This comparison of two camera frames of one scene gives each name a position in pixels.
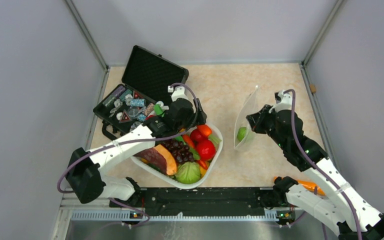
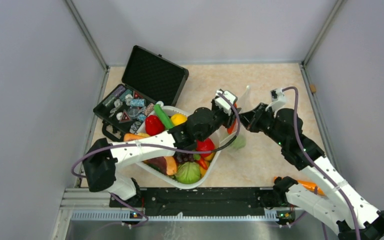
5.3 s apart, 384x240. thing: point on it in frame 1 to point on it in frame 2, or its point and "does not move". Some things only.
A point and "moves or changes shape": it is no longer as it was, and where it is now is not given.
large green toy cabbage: x=188 y=173 does not move
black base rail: x=198 y=201 does not move
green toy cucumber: x=158 y=110 does not move
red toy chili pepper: x=203 y=164 does not move
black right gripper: x=256 y=121 does not move
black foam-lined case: x=150 y=78 does not move
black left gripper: x=202 y=117 to x=230 y=117
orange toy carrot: x=188 y=140 moves or changes shape
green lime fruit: x=241 y=133 moves or changes shape
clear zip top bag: x=243 y=133 moves or changes shape
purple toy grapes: x=179 y=150 does not move
